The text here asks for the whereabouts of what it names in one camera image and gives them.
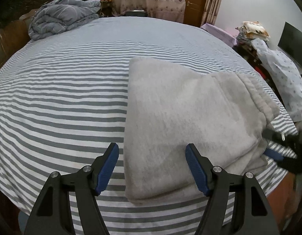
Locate grey sweatpants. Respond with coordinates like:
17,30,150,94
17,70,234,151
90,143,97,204
123,57,279,203

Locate white dotted plastic bag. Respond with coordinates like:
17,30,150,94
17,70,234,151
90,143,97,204
251,38,302,122

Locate grey white striped bed sheet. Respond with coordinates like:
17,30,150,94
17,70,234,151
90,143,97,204
0,16,299,235

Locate floral pillow stack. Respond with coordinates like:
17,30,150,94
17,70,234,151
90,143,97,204
236,21,270,41

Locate purple flat box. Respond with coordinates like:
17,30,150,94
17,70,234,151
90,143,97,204
201,23,237,48

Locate striped beige side curtain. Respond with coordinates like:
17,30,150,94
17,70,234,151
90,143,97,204
201,0,222,25

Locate brown wooden door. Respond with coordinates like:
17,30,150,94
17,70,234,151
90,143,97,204
183,0,207,27

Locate grey blue folded duvet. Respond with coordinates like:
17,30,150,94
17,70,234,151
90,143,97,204
28,0,101,41

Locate black wall television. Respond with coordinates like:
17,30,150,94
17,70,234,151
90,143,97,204
277,22,302,67

